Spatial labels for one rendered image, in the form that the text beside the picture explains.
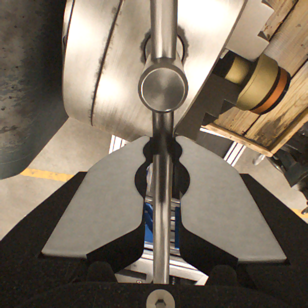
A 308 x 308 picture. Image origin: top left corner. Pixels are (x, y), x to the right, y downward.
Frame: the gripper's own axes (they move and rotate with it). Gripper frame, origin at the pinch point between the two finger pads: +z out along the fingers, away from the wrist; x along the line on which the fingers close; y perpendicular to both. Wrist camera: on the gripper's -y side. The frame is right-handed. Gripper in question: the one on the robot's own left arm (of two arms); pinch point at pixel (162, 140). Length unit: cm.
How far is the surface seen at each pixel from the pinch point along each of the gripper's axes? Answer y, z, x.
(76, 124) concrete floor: 60, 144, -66
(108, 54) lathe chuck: -3.6, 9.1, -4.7
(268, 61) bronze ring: -1.0, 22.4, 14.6
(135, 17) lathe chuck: -6.2, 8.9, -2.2
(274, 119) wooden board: 17, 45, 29
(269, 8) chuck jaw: -7.1, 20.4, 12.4
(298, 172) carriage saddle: 33, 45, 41
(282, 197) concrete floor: 129, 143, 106
